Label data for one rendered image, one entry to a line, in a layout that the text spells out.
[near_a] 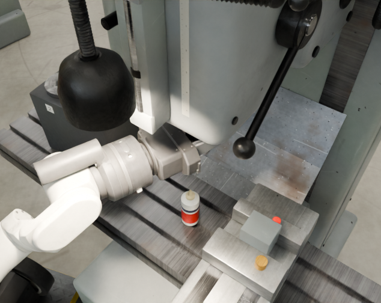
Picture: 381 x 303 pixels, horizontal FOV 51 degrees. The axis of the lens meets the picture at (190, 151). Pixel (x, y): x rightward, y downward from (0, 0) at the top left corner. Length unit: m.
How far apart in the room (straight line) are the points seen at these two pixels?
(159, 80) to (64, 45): 2.81
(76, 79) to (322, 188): 0.92
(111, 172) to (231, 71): 0.25
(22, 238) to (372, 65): 0.72
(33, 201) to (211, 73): 1.86
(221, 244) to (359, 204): 1.54
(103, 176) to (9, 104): 2.28
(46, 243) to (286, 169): 0.64
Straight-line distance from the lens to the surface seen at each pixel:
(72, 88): 0.37
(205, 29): 0.42
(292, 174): 1.04
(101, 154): 0.59
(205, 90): 0.47
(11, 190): 2.33
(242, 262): 0.76
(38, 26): 3.58
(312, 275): 0.90
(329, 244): 1.82
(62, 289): 1.49
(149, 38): 0.44
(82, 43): 0.36
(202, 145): 0.66
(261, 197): 0.89
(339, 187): 1.16
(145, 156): 0.61
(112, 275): 0.97
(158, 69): 0.47
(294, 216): 0.88
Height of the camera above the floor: 1.71
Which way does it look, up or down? 48 degrees down
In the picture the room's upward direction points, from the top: straight up
